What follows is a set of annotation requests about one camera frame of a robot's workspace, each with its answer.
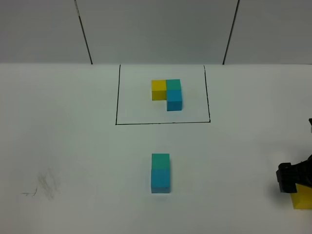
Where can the green template block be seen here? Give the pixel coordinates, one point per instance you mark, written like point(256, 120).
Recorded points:
point(173, 84)

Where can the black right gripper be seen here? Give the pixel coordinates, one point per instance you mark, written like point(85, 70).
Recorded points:
point(288, 177)

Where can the blue template block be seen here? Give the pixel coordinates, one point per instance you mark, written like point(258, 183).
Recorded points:
point(174, 100)

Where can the yellow template block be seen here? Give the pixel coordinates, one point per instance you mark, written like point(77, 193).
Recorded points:
point(159, 90)

